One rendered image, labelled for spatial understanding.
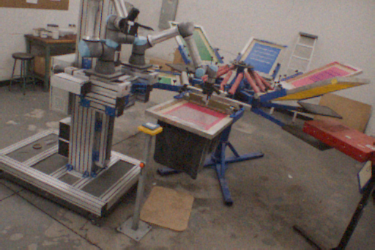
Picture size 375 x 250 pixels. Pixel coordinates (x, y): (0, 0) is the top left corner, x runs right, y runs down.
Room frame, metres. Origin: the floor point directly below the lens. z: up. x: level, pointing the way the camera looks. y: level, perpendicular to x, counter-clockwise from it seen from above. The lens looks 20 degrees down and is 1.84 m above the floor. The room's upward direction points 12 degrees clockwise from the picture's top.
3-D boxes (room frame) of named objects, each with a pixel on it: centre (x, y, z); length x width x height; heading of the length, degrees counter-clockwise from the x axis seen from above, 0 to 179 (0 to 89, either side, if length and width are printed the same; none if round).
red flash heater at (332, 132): (2.34, -1.37, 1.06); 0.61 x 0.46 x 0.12; 37
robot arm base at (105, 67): (2.16, 0.65, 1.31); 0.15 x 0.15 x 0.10
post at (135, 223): (2.03, 0.23, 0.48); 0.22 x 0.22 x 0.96; 67
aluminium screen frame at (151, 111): (2.50, -0.10, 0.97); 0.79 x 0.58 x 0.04; 157
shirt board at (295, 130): (2.94, -0.92, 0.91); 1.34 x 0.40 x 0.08; 37
